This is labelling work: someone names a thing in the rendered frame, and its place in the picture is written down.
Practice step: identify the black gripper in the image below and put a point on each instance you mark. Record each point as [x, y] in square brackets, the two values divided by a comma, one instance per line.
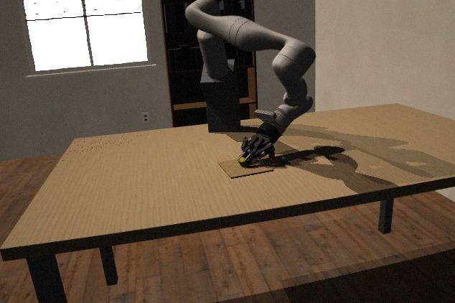
[260, 142]

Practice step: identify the tan square mat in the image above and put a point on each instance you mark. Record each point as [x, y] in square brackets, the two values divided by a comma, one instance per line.
[233, 169]

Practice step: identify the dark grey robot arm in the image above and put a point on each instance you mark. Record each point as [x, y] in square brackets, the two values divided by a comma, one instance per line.
[289, 65]

